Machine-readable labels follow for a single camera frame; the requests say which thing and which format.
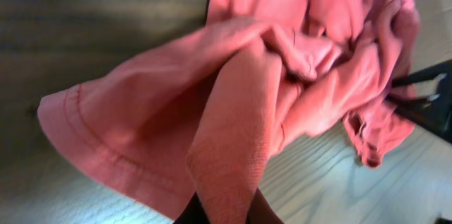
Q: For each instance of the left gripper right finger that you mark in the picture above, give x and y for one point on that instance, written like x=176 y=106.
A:
x=260 y=211

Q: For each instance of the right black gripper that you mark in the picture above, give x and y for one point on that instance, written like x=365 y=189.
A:
x=431 y=112

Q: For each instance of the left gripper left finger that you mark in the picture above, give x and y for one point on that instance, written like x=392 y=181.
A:
x=194 y=213

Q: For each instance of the red orange t-shirt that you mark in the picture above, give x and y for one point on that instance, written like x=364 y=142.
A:
x=203 y=114

